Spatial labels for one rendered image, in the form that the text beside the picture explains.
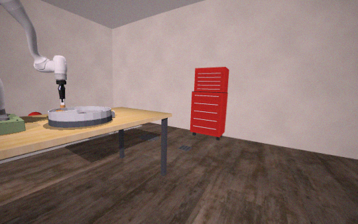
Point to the grey round turning table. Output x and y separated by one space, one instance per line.
80 116

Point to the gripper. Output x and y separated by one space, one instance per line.
61 90

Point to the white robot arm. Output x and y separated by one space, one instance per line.
42 64

